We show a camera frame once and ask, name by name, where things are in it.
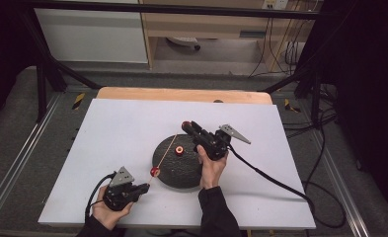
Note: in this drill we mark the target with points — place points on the round black textured plate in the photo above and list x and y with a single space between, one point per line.
181 171

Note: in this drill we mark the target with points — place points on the person's right hand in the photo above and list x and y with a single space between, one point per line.
213 173

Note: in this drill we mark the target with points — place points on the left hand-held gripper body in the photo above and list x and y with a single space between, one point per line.
119 194

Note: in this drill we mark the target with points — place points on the white chair base with caster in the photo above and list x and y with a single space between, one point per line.
185 41

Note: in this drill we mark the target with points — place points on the white power strip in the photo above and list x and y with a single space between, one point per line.
275 4

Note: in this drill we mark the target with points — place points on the white cabinet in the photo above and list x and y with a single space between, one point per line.
89 36

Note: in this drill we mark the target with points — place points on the black metal frame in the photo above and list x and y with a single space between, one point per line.
214 11

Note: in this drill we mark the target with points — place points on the wooden desk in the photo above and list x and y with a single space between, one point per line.
198 24

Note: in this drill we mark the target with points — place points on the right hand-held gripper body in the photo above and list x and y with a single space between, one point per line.
216 144

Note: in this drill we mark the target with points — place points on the white board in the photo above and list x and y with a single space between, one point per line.
116 138

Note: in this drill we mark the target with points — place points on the person's left hand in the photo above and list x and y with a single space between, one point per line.
107 217

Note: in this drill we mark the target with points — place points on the wooden table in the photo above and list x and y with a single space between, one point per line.
181 94

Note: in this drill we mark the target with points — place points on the aluminium floor rail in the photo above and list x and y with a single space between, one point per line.
20 154
343 184

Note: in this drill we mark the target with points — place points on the thin wooden skewer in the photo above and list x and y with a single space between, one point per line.
165 154

